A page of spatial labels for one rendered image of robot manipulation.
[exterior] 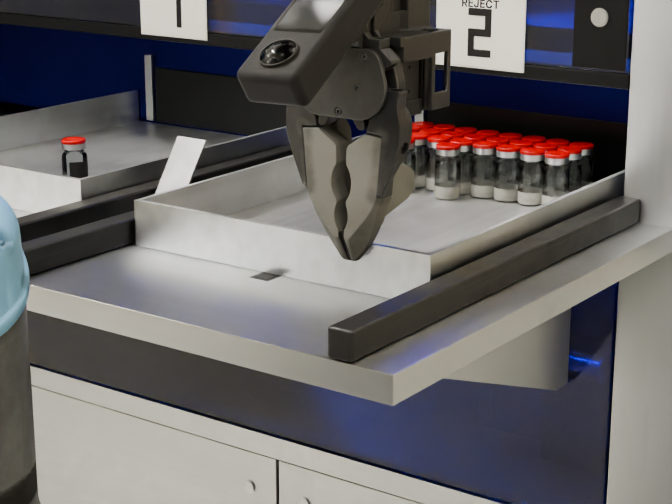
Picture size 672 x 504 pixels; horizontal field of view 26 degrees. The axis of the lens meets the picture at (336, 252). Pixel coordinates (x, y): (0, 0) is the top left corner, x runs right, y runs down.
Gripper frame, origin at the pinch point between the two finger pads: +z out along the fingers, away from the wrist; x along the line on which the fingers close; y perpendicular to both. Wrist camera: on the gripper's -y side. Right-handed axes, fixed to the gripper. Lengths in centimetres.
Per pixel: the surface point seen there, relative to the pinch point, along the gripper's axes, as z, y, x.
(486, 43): -9.7, 29.1, 6.3
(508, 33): -10.7, 29.1, 4.3
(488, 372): 13.3, 15.6, -2.5
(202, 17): -9.7, 29.1, 37.3
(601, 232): 2.7, 22.3, -8.1
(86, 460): 41, 29, 56
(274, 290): 3.6, -1.9, 4.5
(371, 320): 1.6, -8.4, -7.8
